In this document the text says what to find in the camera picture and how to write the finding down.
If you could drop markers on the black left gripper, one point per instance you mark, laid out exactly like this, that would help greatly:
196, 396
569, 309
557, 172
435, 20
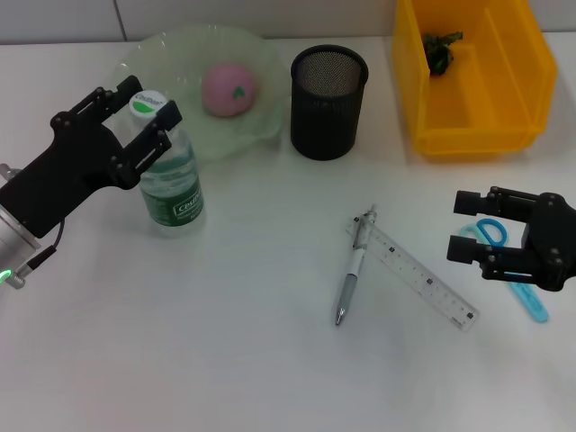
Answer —
67, 171

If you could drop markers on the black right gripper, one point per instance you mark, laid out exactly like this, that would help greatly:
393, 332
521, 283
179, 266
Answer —
553, 243

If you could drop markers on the clear plastic ruler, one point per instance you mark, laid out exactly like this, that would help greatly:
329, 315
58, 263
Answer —
418, 274

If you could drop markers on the pink peach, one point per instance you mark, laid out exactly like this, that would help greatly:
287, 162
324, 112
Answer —
229, 90

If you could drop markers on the clear bottle green label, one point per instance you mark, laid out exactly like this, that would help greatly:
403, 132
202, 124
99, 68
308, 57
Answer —
175, 193

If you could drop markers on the blue scissors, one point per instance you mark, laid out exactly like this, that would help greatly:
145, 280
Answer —
535, 308

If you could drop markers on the white grey ballpoint pen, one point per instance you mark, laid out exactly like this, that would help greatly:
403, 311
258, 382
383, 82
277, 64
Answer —
350, 281

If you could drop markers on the dark green binder clip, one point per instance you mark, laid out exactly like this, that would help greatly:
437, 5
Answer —
438, 54

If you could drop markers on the green translucent fruit plate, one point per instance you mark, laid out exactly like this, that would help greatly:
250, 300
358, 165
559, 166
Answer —
252, 58

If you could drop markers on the black mesh pen holder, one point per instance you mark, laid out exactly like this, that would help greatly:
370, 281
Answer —
324, 121

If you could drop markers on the yellow plastic storage bin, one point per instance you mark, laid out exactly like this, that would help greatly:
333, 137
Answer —
495, 126

